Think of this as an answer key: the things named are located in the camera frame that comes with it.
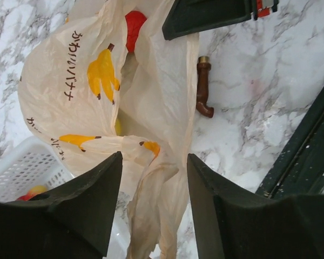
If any yellow fake fruit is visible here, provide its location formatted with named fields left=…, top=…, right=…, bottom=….
left=114, top=118, right=122, bottom=135

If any peach banana-print plastic bag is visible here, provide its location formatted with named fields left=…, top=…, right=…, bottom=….
left=18, top=1, right=199, bottom=258

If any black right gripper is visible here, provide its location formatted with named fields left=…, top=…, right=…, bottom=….
left=162, top=0, right=278, bottom=40

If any red fake fruit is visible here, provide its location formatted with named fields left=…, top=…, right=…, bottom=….
left=125, top=10, right=147, bottom=53

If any red fake cherry bunch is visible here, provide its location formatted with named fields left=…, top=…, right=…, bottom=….
left=16, top=185, right=48, bottom=201

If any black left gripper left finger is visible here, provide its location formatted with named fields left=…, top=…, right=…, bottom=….
left=0, top=152, right=123, bottom=258

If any white perforated plastic basket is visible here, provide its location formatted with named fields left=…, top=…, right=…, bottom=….
left=0, top=137, right=130, bottom=258

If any black mounting rail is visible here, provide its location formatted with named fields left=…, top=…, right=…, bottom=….
left=256, top=87, right=324, bottom=200

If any brown faucet tap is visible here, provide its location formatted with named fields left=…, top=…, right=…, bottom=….
left=196, top=56, right=214, bottom=118

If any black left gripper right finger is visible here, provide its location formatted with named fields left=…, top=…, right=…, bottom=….
left=187, top=154, right=324, bottom=258

